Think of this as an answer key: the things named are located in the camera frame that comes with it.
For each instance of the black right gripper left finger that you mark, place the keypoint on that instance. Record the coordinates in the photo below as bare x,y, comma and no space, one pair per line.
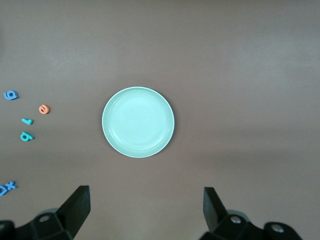
75,210

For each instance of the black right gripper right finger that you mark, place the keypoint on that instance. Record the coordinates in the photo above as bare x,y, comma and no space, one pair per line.
212,212

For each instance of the teal foam letter a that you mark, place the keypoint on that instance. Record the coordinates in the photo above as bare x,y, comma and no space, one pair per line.
30,136

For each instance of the teal foam letter r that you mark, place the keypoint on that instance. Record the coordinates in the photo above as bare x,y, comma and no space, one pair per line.
27,121

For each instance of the orange foam letter e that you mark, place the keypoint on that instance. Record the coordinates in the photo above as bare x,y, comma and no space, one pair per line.
44,109

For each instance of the blue foam letter x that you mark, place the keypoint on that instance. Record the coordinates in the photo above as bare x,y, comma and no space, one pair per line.
11,185

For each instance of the blue foam letter D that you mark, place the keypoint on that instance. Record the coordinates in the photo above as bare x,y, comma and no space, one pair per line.
1,192

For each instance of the mint green plate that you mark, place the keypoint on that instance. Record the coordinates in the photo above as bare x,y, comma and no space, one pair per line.
138,122

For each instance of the blue foam letter g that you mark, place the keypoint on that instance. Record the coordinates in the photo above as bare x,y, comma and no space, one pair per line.
7,96

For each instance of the brown table cover mat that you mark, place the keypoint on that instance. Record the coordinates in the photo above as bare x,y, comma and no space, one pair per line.
225,75

